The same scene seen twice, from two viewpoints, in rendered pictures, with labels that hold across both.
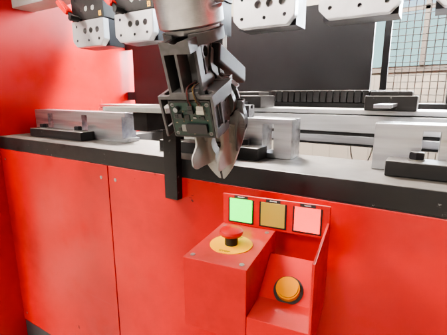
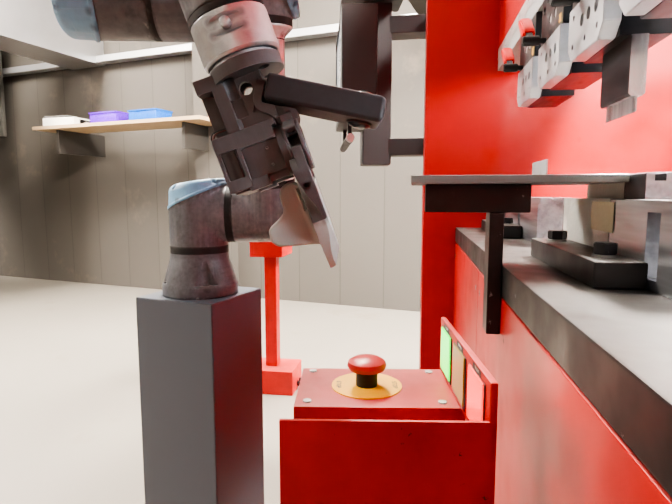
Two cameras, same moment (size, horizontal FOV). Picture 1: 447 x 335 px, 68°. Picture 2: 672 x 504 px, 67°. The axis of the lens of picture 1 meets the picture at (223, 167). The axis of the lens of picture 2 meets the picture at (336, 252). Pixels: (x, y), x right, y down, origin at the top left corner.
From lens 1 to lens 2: 0.55 m
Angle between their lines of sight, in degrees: 67
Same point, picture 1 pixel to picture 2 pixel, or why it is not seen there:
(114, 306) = not seen: hidden behind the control
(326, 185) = (579, 352)
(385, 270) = not seen: outside the picture
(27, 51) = (509, 122)
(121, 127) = (537, 221)
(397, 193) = (652, 417)
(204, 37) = (216, 74)
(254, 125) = (638, 217)
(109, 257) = not seen: hidden behind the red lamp
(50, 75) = (537, 151)
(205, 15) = (208, 49)
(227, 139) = (298, 205)
